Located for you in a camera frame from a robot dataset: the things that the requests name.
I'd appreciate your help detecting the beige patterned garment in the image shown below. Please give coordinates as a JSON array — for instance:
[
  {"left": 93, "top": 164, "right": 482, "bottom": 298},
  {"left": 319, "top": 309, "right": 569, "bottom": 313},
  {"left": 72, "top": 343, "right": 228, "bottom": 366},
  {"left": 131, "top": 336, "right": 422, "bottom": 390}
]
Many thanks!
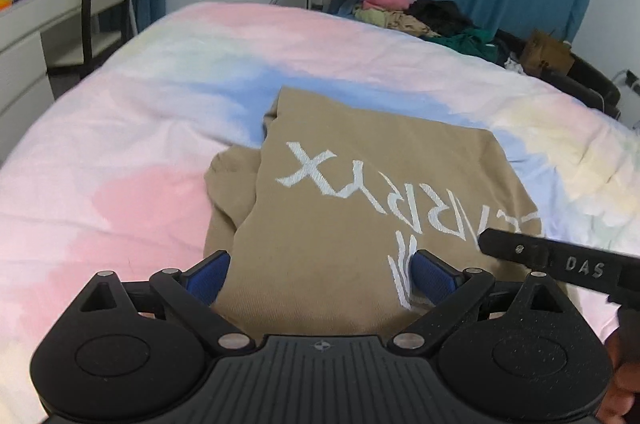
[{"left": 352, "top": 6, "right": 439, "bottom": 38}]

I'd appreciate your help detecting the tan t-shirt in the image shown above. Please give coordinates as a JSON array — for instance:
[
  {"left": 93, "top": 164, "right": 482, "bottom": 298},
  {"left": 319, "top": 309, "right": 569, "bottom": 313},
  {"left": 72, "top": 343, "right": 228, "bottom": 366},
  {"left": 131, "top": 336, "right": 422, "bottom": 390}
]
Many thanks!
[{"left": 205, "top": 87, "right": 566, "bottom": 338}]

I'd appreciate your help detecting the pastel bed sheet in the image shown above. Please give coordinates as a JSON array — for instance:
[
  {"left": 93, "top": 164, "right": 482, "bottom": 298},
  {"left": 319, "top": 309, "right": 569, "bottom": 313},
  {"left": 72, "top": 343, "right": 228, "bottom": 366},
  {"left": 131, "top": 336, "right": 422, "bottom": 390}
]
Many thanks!
[{"left": 1, "top": 2, "right": 639, "bottom": 423}]

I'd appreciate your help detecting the white desk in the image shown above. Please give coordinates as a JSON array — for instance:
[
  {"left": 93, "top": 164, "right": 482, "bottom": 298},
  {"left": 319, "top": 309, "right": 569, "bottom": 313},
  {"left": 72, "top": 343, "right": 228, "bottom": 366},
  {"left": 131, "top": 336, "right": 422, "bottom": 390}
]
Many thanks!
[{"left": 0, "top": 0, "right": 80, "bottom": 160}]

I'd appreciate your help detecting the green garment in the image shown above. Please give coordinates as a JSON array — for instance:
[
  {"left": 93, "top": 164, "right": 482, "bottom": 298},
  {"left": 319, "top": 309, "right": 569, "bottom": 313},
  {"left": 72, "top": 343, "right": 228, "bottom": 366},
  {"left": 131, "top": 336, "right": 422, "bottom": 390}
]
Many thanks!
[{"left": 425, "top": 28, "right": 509, "bottom": 66}]

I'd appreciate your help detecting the black sofa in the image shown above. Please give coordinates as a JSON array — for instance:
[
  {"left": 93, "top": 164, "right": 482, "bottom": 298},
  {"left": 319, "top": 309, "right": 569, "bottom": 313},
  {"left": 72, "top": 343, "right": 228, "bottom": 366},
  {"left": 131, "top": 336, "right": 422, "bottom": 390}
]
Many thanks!
[{"left": 491, "top": 28, "right": 624, "bottom": 121}]

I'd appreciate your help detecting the right hand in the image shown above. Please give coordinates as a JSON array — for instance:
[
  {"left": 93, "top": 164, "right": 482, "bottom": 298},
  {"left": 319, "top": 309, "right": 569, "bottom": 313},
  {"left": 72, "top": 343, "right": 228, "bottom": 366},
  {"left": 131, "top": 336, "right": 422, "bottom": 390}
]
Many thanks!
[{"left": 598, "top": 331, "right": 640, "bottom": 424}]

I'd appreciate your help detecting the black garment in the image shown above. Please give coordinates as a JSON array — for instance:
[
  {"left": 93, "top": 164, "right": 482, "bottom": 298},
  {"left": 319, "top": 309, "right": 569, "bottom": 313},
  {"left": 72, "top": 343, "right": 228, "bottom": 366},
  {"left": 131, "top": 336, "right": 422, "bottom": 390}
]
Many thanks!
[{"left": 406, "top": 0, "right": 475, "bottom": 37}]

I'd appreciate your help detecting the cardboard box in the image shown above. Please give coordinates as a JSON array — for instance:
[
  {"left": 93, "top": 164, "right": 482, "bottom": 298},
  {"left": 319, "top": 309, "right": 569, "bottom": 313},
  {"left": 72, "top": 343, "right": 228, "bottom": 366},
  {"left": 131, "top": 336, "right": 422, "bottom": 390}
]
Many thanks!
[{"left": 520, "top": 30, "right": 575, "bottom": 77}]

